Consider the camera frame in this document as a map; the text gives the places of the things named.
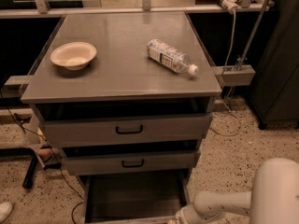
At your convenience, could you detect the left grey metal bracket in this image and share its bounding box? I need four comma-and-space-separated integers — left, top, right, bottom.
3, 75, 33, 90

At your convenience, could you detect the grey drawer cabinet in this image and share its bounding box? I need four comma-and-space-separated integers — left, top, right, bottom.
20, 10, 222, 224

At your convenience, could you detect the black floor cable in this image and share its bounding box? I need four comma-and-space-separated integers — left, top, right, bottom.
0, 91, 85, 224

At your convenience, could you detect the grey metal bracket block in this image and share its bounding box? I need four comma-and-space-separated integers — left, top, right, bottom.
212, 65, 255, 87

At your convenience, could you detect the white shoe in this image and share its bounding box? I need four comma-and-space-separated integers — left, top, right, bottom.
0, 202, 13, 224

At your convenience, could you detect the thin metal rod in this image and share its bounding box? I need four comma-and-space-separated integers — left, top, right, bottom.
234, 0, 270, 71

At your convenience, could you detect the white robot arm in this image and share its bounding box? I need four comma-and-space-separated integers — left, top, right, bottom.
175, 158, 299, 224

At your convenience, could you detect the white paper bowl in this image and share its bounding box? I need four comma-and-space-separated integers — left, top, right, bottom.
50, 42, 97, 71

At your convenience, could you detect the black stand leg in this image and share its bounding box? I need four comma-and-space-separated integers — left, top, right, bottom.
22, 155, 38, 189

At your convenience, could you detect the dark side cabinet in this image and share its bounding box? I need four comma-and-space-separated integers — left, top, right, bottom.
248, 0, 299, 130

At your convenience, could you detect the grey drawer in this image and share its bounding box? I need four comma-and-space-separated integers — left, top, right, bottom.
40, 114, 211, 147
83, 170, 189, 224
64, 150, 198, 175

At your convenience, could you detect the white power cable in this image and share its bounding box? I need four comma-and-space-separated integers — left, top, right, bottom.
208, 8, 243, 138

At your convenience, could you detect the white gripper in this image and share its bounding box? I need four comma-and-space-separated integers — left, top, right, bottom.
175, 204, 199, 224

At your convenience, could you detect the clear plastic water bottle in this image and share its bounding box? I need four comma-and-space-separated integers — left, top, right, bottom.
147, 39, 198, 76

